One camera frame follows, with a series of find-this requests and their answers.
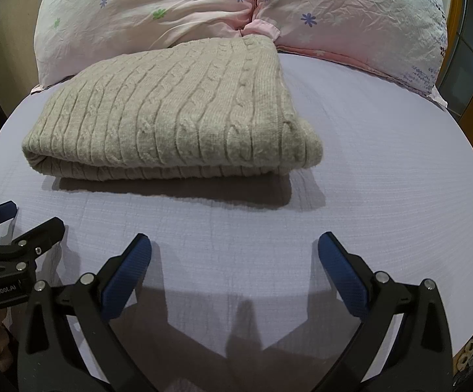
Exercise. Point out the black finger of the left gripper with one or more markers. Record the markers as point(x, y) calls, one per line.
point(40, 239)

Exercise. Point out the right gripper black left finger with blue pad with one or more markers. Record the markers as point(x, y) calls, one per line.
point(49, 358)

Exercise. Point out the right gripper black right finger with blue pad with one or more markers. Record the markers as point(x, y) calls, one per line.
point(421, 355)

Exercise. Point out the beige cable knit sweater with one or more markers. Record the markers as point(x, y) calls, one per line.
point(215, 107)

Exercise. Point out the lavender bed sheet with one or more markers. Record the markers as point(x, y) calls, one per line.
point(235, 298)

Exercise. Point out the pink floral pillow left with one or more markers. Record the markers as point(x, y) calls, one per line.
point(71, 35)

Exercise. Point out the pink floral pillow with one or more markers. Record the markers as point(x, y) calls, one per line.
point(71, 35)
point(401, 40)

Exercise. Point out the pink floral pillow right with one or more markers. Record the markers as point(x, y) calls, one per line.
point(401, 40)

